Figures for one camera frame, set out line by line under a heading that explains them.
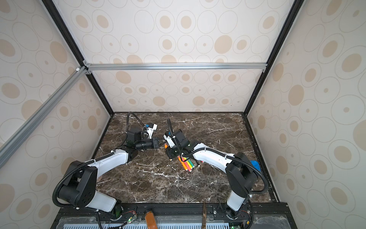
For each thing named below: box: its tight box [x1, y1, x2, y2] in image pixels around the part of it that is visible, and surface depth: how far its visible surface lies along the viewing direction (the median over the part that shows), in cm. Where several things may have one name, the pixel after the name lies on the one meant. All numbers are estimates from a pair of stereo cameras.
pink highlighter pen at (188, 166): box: [183, 161, 193, 173], surface depth 91 cm
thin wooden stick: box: [202, 202, 207, 229], surface depth 73 cm
